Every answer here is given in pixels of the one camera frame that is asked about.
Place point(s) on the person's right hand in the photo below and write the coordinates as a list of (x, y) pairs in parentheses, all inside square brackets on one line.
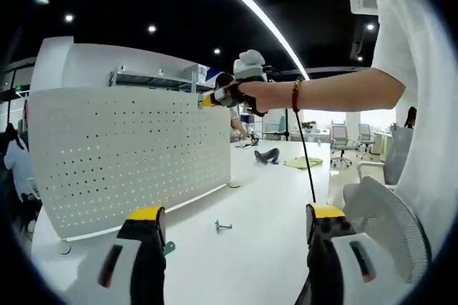
[(268, 95)]

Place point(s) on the group of round ceiling spotlights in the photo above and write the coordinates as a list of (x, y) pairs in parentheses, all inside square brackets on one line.
[(152, 28)]

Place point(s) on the black curved object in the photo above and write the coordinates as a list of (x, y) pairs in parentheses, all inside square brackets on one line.
[(266, 157)]

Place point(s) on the grey mesh office chair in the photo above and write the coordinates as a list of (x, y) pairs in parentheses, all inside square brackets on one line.
[(365, 133), (340, 136)]

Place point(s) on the person's white shirt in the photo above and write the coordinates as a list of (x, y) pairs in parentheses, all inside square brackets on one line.
[(411, 51)]

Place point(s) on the white mesh office chair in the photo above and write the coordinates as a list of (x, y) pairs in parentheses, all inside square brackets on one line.
[(393, 219)]

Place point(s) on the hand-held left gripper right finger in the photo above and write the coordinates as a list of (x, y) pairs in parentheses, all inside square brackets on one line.
[(350, 269)]

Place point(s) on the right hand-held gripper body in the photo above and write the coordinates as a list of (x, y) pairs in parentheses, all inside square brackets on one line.
[(250, 67)]

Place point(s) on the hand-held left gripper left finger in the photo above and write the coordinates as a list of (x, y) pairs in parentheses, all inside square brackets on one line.
[(118, 276)]

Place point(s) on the grey metal shelf rack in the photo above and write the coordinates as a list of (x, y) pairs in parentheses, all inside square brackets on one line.
[(143, 77)]

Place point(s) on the white perforated mounting plate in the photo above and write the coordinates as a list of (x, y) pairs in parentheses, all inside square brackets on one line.
[(125, 147)]

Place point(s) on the yellow-green cloth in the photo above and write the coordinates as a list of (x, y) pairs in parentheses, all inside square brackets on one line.
[(300, 162)]

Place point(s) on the green potted plant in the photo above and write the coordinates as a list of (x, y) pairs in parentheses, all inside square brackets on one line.
[(308, 125)]

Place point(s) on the long ceiling light strip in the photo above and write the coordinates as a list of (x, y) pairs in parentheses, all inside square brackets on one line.
[(250, 4)]

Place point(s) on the white plastic crates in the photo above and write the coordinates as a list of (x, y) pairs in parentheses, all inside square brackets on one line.
[(197, 72)]

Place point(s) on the white frame office chair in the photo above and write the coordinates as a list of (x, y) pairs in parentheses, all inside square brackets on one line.
[(397, 154)]

